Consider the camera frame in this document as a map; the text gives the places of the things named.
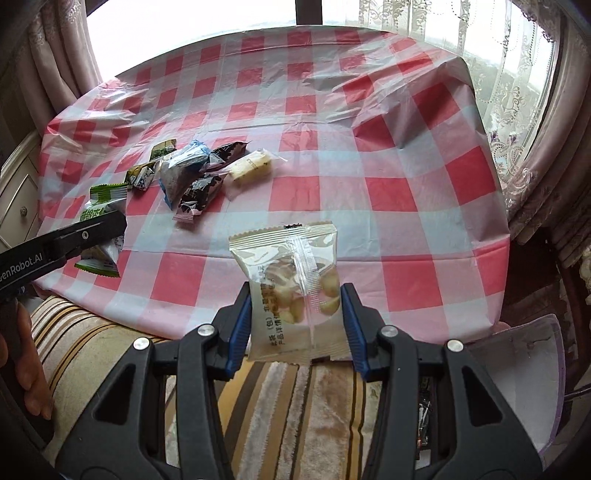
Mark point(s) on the dark green snack packet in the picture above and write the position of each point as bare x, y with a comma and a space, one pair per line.
165, 150

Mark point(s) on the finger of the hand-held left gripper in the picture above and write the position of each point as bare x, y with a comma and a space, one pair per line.
87, 235

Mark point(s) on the striped towel cushion cover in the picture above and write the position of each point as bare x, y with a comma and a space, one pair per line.
286, 415

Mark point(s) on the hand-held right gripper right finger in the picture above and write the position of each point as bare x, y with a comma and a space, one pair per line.
358, 341

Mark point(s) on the red white checked tablecloth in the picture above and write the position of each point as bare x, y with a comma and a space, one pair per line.
323, 138

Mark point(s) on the small green white candy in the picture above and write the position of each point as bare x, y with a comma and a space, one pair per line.
141, 177

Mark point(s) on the dark window post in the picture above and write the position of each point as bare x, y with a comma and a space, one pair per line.
308, 11

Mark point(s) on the small black pink packet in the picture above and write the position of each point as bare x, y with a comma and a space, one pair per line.
228, 156
201, 196

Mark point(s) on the silver blue snack packet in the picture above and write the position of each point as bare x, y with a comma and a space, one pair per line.
182, 170

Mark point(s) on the green white snack packet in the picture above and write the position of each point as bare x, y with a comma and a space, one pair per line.
104, 198

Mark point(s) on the white box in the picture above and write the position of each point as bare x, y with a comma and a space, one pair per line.
512, 387

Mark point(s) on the yellow cake clear packet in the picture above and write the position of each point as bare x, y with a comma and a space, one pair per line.
251, 167

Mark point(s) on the clear beige nut packet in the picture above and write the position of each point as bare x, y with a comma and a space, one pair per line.
286, 286

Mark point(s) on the pink patterned curtain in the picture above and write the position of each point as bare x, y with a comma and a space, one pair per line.
549, 194

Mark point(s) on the cream wooden cabinet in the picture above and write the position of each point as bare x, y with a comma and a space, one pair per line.
18, 198

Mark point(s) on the white lace curtain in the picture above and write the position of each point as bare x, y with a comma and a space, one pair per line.
485, 55

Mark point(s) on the person's left hand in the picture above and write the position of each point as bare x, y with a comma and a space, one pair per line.
34, 378

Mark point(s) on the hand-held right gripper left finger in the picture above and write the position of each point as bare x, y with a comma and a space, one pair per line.
238, 337

